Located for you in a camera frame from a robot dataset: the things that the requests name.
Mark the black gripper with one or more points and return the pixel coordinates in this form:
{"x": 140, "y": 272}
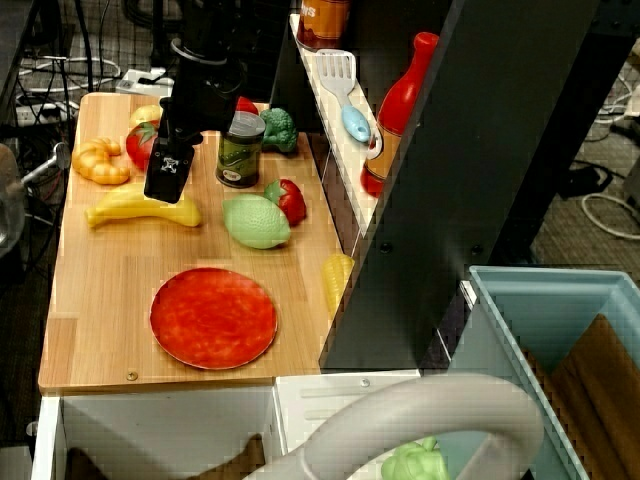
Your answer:
{"x": 200, "y": 112}

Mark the yellow toy banana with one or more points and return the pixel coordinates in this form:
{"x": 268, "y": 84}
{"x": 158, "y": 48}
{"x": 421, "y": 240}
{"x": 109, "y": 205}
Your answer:
{"x": 125, "y": 207}

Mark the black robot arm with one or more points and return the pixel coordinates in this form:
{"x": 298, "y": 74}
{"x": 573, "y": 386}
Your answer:
{"x": 207, "y": 45}

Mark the red round plate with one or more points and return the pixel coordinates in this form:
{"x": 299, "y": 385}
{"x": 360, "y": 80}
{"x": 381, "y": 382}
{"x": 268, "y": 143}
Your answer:
{"x": 214, "y": 318}

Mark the red toy tomato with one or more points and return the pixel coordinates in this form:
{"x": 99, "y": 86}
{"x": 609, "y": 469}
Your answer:
{"x": 139, "y": 147}

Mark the pale yellow toy potato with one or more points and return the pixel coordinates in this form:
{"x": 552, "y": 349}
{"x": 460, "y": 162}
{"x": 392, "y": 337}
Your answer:
{"x": 144, "y": 114}

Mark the orange toy croissant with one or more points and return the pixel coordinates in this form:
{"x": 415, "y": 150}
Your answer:
{"x": 97, "y": 162}

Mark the green pickle toy can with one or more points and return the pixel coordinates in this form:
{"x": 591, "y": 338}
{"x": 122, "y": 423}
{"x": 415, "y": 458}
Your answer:
{"x": 239, "y": 155}

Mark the white power strip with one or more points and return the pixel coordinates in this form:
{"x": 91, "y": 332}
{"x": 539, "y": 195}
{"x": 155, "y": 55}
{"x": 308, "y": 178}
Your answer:
{"x": 37, "y": 114}
{"x": 137, "y": 82}

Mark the green toy lime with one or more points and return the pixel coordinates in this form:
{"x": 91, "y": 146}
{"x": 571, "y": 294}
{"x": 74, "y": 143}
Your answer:
{"x": 255, "y": 222}

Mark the red toy pepper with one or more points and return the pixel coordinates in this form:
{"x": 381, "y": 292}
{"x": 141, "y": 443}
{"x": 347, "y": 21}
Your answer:
{"x": 246, "y": 106}

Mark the green toy broccoli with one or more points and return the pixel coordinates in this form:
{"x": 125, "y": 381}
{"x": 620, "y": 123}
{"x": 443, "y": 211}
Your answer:
{"x": 277, "y": 127}

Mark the red toy strawberry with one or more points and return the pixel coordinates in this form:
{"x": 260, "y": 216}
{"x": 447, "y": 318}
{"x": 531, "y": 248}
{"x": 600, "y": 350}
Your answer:
{"x": 292, "y": 200}

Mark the yellow toy corn cob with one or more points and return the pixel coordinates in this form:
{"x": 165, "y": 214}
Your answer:
{"x": 335, "y": 280}

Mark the small metal screw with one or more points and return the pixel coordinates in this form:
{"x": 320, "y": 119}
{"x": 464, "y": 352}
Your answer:
{"x": 132, "y": 375}

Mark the orange toy can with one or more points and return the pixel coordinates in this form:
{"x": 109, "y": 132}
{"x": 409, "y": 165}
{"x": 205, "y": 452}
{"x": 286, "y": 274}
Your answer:
{"x": 322, "y": 22}

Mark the red toy ketchup bottle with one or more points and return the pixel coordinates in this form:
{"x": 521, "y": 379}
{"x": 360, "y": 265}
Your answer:
{"x": 400, "y": 105}

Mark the white toy kitchen cabinet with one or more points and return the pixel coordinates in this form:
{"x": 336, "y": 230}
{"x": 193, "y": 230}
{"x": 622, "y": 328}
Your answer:
{"x": 165, "y": 425}

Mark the black toy kitchen panel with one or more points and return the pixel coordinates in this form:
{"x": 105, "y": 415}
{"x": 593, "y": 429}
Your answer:
{"x": 450, "y": 175}

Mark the grey curved toy faucet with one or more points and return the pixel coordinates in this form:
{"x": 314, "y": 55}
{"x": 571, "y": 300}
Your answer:
{"x": 425, "y": 405}

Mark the light green toy vegetable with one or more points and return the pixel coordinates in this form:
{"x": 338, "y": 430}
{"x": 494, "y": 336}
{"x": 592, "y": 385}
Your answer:
{"x": 412, "y": 462}

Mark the light blue plastic bin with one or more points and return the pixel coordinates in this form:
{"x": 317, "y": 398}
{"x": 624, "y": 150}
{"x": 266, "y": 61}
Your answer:
{"x": 545, "y": 300}

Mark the white wall shelf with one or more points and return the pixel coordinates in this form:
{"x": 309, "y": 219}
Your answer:
{"x": 345, "y": 150}

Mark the black metal frame post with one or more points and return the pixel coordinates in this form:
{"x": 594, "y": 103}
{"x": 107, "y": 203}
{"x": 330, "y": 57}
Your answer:
{"x": 575, "y": 110}

